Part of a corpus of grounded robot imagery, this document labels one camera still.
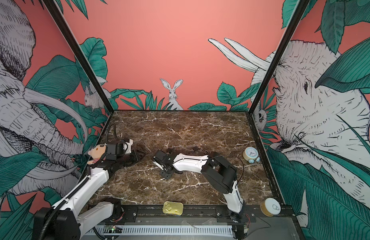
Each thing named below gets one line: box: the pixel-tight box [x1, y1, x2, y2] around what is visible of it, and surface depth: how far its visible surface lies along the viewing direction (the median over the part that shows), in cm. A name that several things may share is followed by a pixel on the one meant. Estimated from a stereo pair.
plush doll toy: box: [87, 137, 108, 165], surface depth 90 cm
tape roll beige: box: [260, 197, 282, 217], surface depth 75 cm
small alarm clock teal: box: [242, 147, 261, 164], surface depth 95 cm
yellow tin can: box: [162, 201, 184, 216], surface depth 74 cm
